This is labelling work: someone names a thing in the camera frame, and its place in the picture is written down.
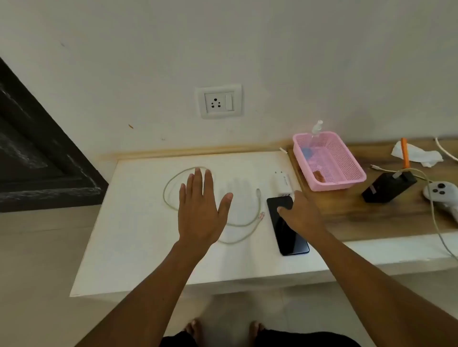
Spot person's right foot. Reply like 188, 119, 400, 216
249, 320, 265, 340

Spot clear spray bottle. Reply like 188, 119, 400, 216
302, 120, 324, 160

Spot white game controller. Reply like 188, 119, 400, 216
423, 181, 458, 224

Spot white cable with grey plug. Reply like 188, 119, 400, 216
392, 167, 458, 262

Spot brown wooden board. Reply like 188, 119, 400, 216
286, 138, 458, 242

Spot black smartphone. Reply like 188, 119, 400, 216
266, 195, 310, 256

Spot person's left hand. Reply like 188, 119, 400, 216
177, 167, 234, 251

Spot white crumpled tissue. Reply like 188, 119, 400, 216
390, 141, 444, 168

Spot thick white cable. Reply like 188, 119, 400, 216
434, 137, 458, 162

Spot black shorts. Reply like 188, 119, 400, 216
159, 328, 362, 347

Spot black carved door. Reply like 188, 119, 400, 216
0, 57, 109, 214

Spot person's foot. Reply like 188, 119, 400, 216
249, 320, 265, 340
184, 319, 205, 347

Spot person's right hand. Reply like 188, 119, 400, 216
277, 190, 330, 247

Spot white charger adapter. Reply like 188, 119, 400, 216
273, 171, 295, 198

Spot person's left forearm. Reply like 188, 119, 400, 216
75, 240, 219, 347

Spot white wall socket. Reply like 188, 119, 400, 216
196, 84, 243, 120

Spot black power bank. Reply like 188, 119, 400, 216
361, 171, 418, 204

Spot orange pen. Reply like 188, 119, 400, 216
400, 137, 411, 169

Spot person's right forearm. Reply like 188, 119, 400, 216
308, 230, 458, 347

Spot pink plastic basket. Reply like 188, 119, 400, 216
292, 131, 367, 192

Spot white charging cable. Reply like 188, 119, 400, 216
163, 166, 266, 245

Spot person's left foot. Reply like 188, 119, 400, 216
184, 319, 205, 347

